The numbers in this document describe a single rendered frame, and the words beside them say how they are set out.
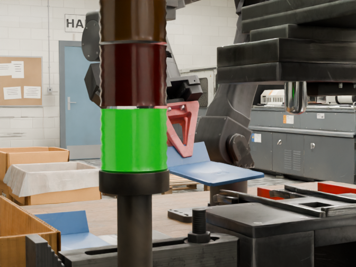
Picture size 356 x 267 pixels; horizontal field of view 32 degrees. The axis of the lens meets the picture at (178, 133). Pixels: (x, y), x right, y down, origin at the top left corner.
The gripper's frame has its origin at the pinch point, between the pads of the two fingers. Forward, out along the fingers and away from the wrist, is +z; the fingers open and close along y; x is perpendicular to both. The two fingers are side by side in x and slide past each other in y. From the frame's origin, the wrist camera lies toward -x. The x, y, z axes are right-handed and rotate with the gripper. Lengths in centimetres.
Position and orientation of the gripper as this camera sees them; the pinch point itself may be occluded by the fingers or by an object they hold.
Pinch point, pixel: (185, 152)
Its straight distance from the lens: 85.9
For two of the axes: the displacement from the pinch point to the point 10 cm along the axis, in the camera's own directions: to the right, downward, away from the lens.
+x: 9.0, -1.3, 4.2
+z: 2.9, 8.9, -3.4
